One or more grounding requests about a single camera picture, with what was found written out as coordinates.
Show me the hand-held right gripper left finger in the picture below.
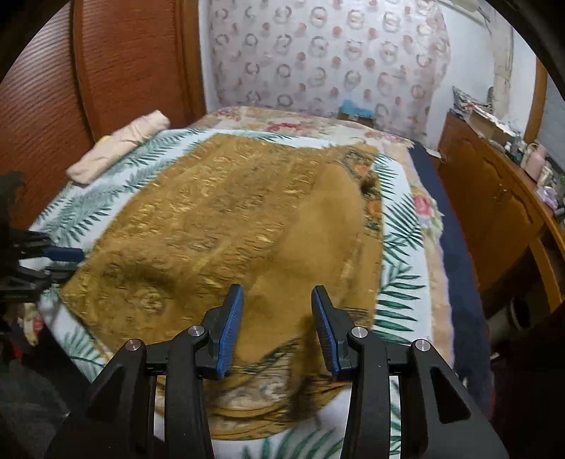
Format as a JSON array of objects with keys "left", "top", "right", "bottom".
[{"left": 84, "top": 283, "right": 245, "bottom": 459}]

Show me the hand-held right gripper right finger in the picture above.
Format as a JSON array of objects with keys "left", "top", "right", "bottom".
[{"left": 311, "top": 285, "right": 473, "bottom": 459}]

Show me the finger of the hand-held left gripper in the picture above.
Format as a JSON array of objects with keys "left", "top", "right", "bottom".
[
  {"left": 0, "top": 261, "right": 79, "bottom": 305},
  {"left": 12, "top": 228, "right": 85, "bottom": 264}
]

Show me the beige pillow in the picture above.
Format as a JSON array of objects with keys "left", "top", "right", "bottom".
[{"left": 66, "top": 110, "right": 171, "bottom": 184}]

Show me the brown patterned garment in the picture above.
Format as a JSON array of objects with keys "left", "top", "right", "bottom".
[{"left": 59, "top": 132, "right": 385, "bottom": 431}]

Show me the wooden sideboard cabinet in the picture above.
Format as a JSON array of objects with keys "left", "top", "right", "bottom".
[{"left": 437, "top": 110, "right": 565, "bottom": 318}]

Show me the cardboard box with blue bag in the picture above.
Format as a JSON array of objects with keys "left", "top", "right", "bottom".
[{"left": 338, "top": 99, "right": 376, "bottom": 129}]

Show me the open cardboard box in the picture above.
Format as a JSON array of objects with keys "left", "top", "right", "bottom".
[{"left": 468, "top": 106, "right": 517, "bottom": 144}]

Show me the pink jug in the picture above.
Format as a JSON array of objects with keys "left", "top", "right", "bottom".
[{"left": 521, "top": 143, "right": 548, "bottom": 181}]

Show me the grey window blind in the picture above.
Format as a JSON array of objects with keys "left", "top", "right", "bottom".
[{"left": 545, "top": 84, "right": 565, "bottom": 173}]

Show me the white window curtain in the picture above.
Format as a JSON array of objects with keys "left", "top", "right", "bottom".
[{"left": 488, "top": 13, "right": 515, "bottom": 120}]

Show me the ring patterned sheer curtain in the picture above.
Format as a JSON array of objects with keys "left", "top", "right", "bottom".
[{"left": 207, "top": 0, "right": 451, "bottom": 137}]

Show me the wooden window frame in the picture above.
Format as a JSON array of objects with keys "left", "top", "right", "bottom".
[{"left": 523, "top": 57, "right": 548, "bottom": 146}]

